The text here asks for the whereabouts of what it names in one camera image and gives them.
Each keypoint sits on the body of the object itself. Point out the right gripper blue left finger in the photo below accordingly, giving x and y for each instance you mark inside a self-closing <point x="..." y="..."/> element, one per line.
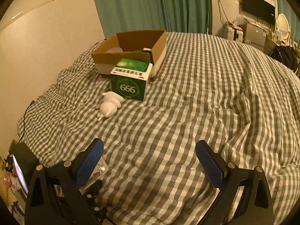
<point x="54" y="197"/>

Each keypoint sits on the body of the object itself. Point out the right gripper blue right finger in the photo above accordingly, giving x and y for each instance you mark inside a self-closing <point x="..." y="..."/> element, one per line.
<point x="255" y="205"/>

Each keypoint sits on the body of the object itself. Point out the green 999 medicine box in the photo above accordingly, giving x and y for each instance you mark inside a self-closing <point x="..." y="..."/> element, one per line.
<point x="130" y="78"/>

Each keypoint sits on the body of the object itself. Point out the smartphone on stand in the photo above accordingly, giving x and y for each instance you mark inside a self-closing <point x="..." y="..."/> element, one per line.
<point x="25" y="163"/>

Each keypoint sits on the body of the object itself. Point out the silver blister pack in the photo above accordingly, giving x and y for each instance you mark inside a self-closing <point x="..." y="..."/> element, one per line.
<point x="97" y="174"/>

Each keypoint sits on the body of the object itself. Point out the white plush toy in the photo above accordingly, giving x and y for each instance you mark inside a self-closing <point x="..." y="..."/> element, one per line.
<point x="110" y="104"/>

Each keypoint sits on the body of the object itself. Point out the grey white checkered bedspread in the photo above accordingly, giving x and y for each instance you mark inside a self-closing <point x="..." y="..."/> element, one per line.
<point x="243" y="103"/>

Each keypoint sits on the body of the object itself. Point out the black backpack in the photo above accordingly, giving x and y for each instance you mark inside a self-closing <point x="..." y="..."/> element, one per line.
<point x="286" y="55"/>

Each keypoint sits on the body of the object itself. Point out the silver mini fridge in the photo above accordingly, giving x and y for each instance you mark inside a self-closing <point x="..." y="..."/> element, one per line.
<point x="254" y="36"/>

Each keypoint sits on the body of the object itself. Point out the white suitcase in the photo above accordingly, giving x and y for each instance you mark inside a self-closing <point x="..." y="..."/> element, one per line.
<point x="233" y="33"/>

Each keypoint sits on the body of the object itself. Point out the brown cardboard box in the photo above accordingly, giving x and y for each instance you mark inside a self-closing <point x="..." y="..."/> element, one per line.
<point x="144" y="45"/>

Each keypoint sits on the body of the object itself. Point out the white oval vanity mirror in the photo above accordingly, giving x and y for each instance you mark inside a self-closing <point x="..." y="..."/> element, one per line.
<point x="282" y="25"/>

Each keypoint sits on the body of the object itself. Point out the green curtain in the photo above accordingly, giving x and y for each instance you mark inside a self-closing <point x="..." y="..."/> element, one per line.
<point x="286" y="9"/>
<point x="187" y="16"/>

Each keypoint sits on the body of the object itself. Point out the black wall television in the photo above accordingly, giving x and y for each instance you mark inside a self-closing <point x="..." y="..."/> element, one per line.
<point x="261" y="9"/>

